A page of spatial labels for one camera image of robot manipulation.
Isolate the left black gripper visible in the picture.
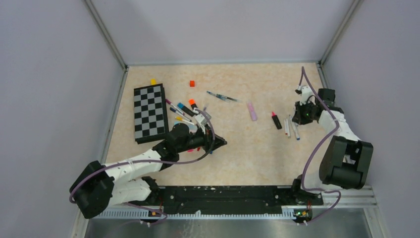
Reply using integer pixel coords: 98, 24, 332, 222
177, 123, 226, 153

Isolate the blue deli whiteboard marker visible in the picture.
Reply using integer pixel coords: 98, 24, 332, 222
289, 115, 300, 140

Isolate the grey cap acrylic marker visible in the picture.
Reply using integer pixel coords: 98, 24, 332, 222
285, 118, 291, 138

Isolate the red cap whiteboard marker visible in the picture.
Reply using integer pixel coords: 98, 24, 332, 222
284, 118, 289, 137

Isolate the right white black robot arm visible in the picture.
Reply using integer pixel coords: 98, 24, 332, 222
292, 86, 373, 189

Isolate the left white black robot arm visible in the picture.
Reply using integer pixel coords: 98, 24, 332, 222
69, 123, 227, 219

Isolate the clear teal gel pen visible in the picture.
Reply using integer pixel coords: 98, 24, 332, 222
206, 91, 240, 102

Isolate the black orange cap highlighter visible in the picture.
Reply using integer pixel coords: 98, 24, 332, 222
189, 99, 201, 116

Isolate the black blue cap highlighter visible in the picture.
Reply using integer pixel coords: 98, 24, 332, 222
177, 103, 196, 117

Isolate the black grey checkerboard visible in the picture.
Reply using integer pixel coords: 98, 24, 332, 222
133, 84, 169, 144

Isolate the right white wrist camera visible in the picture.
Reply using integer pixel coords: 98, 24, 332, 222
295, 85, 314, 106

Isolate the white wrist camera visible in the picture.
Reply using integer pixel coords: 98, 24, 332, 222
194, 114, 209, 132
295, 85, 314, 106

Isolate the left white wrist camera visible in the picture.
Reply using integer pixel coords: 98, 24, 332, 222
194, 114, 209, 132

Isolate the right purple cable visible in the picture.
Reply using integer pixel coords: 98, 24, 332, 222
295, 66, 342, 225

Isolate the purple cable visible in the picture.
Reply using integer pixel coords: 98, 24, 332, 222
295, 66, 342, 225
69, 108, 215, 227

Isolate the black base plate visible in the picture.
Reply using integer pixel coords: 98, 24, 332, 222
132, 185, 323, 215

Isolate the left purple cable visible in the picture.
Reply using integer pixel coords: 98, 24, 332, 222
69, 108, 215, 227

